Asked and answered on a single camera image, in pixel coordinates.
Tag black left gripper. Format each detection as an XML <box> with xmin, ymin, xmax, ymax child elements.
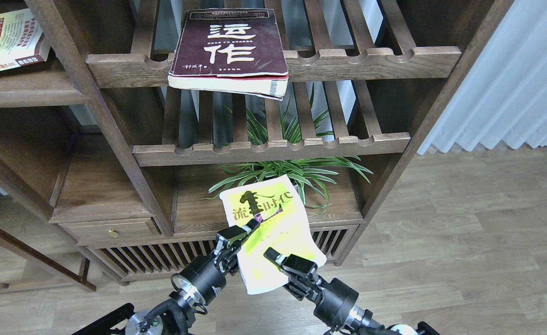
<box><xmin>171</xmin><ymin>218</ymin><xmax>261</xmax><ymax>305</ymax></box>

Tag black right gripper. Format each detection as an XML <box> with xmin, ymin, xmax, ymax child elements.
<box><xmin>264</xmin><ymin>247</ymin><xmax>371</xmax><ymax>333</ymax></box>

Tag yellow green cover book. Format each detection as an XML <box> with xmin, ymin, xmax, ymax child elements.
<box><xmin>219</xmin><ymin>174</ymin><xmax>327</xmax><ymax>295</ymax></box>

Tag maroon book white characters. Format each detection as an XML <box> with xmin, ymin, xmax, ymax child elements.
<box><xmin>168</xmin><ymin>8</ymin><xmax>289</xmax><ymax>101</ymax></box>

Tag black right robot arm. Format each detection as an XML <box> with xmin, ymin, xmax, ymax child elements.
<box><xmin>264</xmin><ymin>248</ymin><xmax>438</xmax><ymax>335</ymax></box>

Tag green spider plant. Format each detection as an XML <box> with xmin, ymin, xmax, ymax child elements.
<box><xmin>202</xmin><ymin>106</ymin><xmax>373</xmax><ymax>208</ymax></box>

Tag dark wooden bookshelf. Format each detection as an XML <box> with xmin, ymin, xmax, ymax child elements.
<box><xmin>0</xmin><ymin>0</ymin><xmax>513</xmax><ymax>283</ymax></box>

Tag white pleated curtain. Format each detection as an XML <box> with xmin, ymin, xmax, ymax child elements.
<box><xmin>418</xmin><ymin>0</ymin><xmax>547</xmax><ymax>154</ymax></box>

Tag dark wooden side frame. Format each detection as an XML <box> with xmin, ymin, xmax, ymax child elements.
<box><xmin>0</xmin><ymin>167</ymin><xmax>97</xmax><ymax>294</ymax></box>

